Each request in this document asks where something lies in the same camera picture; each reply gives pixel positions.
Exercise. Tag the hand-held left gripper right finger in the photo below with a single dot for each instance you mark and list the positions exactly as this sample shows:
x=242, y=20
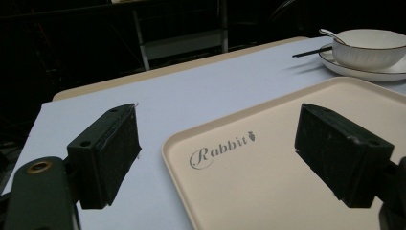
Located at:
x=341, y=153

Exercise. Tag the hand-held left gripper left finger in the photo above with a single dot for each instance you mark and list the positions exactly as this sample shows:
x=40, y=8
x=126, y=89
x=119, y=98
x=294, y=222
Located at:
x=105, y=159

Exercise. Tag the beige plastic tray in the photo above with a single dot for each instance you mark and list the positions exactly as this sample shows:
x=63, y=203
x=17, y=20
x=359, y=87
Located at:
x=274, y=179

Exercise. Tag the white plate with dark rim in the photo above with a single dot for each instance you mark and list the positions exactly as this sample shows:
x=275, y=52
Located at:
x=360, y=72

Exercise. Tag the black chopstick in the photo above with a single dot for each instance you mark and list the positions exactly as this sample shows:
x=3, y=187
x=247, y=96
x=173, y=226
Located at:
x=311, y=52

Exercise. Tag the white ribbed bowl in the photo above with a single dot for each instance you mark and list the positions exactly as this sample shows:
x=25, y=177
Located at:
x=367, y=51

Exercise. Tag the white spoon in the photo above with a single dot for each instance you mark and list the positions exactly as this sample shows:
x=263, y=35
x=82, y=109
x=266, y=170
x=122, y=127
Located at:
x=332, y=35

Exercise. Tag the grey chair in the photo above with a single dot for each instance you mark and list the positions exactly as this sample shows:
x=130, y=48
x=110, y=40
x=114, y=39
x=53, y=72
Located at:
x=182, y=38

